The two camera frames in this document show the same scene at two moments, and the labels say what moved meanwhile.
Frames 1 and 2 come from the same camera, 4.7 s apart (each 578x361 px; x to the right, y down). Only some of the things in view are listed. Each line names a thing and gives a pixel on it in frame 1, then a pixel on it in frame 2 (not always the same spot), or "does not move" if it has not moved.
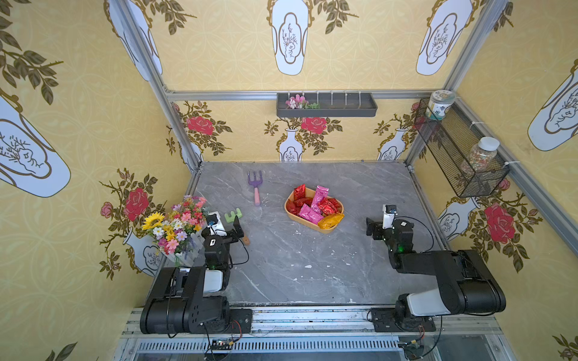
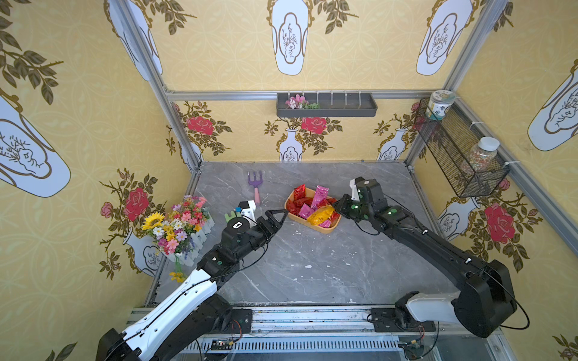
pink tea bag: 320,194 does not move
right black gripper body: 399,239 → 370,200
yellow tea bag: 330,220 → 320,214
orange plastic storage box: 311,193 does not move
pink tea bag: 310,214 does not move
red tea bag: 299,192 does not move
